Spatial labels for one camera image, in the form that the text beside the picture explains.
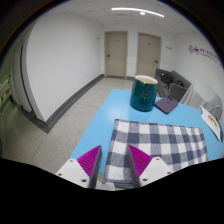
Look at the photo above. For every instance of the beige door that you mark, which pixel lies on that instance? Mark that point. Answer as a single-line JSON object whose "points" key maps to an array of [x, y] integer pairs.
{"points": [[148, 55], [116, 55]]}

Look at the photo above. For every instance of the long ceiling light strip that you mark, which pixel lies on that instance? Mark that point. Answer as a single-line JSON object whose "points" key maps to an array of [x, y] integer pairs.
{"points": [[136, 10]]}

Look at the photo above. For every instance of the grey white checked towel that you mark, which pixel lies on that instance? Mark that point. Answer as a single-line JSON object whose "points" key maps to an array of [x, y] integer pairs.
{"points": [[160, 143]]}

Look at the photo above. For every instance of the teal ceramic mug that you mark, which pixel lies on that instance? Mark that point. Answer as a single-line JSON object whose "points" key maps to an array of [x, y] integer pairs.
{"points": [[143, 95]]}

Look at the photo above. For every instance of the small round ceiling light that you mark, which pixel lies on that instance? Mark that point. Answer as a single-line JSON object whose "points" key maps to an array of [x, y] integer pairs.
{"points": [[142, 13]]}

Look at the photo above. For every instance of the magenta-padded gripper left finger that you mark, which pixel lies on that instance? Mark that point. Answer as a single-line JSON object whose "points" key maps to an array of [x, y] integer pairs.
{"points": [[82, 168]]}

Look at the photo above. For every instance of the purple smartphone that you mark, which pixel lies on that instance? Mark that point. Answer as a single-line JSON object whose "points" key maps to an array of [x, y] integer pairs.
{"points": [[166, 105]]}

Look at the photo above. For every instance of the grey cloth-covered furniture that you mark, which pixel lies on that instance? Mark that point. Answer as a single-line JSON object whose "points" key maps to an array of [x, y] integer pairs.
{"points": [[203, 93]]}

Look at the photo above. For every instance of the black bag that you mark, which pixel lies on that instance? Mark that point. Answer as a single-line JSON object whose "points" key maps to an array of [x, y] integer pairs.
{"points": [[166, 78]]}

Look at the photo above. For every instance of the wall sign with logos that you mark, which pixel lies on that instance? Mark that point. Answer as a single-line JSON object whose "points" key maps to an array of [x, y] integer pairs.
{"points": [[203, 52]]}

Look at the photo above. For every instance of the grey sofa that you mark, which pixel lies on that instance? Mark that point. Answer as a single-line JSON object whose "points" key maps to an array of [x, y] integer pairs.
{"points": [[176, 90]]}

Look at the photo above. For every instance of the white board with rainbow drawing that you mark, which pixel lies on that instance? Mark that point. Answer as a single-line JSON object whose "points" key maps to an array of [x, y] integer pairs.
{"points": [[210, 121]]}

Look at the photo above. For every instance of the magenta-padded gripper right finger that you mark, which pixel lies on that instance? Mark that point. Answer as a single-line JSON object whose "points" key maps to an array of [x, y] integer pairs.
{"points": [[146, 168]]}

